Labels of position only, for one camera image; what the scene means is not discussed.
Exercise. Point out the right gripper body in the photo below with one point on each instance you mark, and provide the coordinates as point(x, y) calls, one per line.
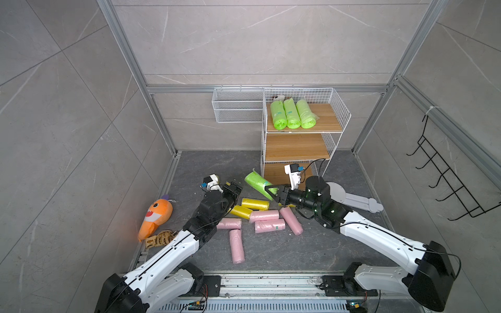
point(297, 198)

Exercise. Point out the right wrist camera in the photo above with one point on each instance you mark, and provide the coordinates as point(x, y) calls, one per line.
point(294, 173)

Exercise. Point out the pink roll right diagonal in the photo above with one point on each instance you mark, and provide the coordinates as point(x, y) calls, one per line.
point(291, 220)

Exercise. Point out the orange carrot plush toy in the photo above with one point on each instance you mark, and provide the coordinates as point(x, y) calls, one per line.
point(158, 214)

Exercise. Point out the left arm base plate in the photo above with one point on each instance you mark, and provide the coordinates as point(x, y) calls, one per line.
point(207, 285)

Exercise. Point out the yellow roll middle horizontal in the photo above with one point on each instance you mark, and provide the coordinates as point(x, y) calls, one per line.
point(253, 204)

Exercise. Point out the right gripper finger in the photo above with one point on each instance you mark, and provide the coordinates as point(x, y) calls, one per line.
point(277, 199)
point(272, 189)

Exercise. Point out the pink roll bottom upright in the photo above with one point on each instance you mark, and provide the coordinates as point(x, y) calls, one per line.
point(236, 246)

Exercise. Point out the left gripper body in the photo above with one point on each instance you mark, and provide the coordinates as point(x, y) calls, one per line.
point(229, 197)

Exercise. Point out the pink roll lower centre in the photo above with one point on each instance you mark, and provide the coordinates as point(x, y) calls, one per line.
point(269, 226)

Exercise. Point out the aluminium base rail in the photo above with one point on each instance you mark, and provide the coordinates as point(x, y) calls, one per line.
point(284, 286)

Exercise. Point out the white wire three-tier shelf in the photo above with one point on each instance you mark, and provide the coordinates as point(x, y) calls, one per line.
point(310, 148)

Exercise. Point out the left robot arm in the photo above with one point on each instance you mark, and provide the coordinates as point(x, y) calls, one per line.
point(161, 279)

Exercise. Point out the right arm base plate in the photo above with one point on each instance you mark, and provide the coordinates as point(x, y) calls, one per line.
point(338, 286)

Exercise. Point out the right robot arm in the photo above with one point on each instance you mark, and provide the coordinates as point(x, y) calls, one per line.
point(422, 271)

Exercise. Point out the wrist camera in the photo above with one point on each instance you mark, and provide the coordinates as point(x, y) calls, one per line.
point(211, 183)
point(294, 173)

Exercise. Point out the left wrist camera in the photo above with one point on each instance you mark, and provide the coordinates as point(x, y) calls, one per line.
point(211, 183)

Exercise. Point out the pink roll upper centre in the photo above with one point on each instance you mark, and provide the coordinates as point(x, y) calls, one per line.
point(259, 216)

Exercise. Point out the yellow roll diagonal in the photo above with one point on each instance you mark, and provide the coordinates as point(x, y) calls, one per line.
point(241, 212)

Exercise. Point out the brown patterned flat item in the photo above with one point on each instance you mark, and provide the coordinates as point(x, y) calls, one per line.
point(161, 239)

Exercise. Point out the pink roll left horizontal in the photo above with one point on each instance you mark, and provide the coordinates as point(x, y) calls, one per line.
point(229, 224)

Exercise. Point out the black wire wall hook rack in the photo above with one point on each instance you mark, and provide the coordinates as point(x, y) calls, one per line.
point(447, 176)

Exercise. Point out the white round paddle object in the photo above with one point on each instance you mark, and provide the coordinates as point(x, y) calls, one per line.
point(356, 199)

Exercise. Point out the white wire wall basket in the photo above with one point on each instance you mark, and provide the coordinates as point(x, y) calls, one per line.
point(237, 104)

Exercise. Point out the green roll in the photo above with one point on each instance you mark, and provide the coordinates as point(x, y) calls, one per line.
point(257, 182)
point(307, 117)
point(293, 118)
point(278, 115)

